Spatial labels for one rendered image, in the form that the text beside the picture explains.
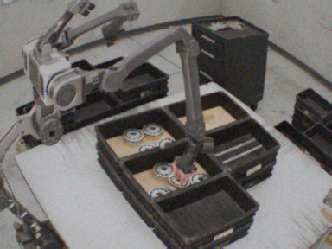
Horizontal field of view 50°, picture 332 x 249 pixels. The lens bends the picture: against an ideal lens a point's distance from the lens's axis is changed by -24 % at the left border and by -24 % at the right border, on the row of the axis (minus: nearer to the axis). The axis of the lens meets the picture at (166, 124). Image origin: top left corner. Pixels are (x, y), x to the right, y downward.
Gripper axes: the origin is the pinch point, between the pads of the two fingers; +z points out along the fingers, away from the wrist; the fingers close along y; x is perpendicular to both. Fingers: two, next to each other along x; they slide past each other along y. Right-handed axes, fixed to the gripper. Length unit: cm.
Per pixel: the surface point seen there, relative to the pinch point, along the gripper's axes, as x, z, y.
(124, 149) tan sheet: 5.5, 7.5, 37.3
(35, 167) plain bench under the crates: 50, 36, 59
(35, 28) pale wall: -11, 22, 319
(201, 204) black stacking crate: -5.0, 5.2, -14.6
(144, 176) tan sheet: 6.7, 8.4, 14.7
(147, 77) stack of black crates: -76, 14, 147
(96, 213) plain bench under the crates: 31.0, 30.3, 11.8
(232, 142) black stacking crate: -43.6, -8.4, 16.5
